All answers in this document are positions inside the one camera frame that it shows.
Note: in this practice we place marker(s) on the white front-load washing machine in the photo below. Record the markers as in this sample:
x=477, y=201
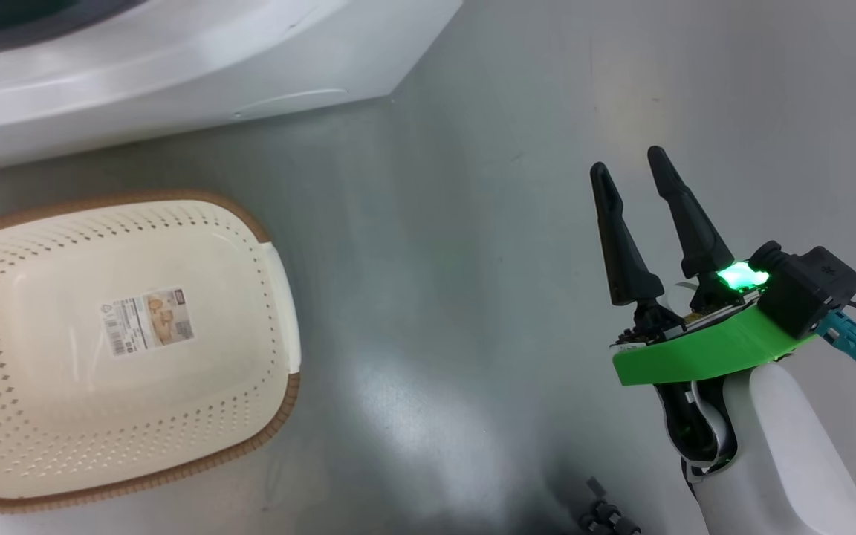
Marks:
x=175, y=74

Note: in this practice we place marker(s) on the cream perforated laundry basket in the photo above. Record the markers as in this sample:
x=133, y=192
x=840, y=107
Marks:
x=41, y=416

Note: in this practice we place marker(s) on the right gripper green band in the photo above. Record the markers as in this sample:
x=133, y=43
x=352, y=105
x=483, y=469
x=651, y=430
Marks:
x=695, y=349

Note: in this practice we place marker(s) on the paper basket product sticker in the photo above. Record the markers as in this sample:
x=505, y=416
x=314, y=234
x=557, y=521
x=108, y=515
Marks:
x=147, y=322

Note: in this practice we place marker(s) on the black robot base fitting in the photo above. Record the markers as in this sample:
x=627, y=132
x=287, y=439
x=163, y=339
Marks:
x=602, y=516

